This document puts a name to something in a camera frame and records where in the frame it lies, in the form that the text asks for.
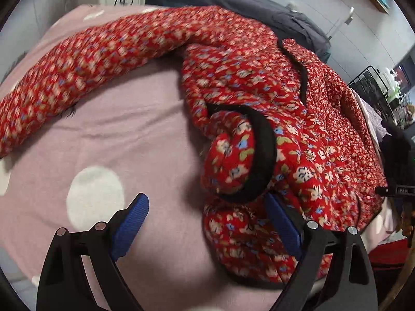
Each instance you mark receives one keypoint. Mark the red floral quilted jacket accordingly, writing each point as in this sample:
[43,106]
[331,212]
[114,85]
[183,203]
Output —
[324,155]

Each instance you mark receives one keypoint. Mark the pink polka dot blanket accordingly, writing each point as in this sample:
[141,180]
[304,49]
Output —
[129,129]

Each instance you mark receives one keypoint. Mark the wooden pole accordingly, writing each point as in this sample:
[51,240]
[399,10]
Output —
[400,278]

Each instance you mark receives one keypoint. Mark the red glossy furniture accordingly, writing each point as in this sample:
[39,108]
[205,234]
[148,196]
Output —
[385,256]

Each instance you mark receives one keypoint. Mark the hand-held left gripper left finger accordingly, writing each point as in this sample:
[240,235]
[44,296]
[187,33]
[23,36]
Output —
[131,230]

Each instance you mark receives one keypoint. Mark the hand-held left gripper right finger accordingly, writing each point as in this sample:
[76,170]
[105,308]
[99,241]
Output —
[283,226]

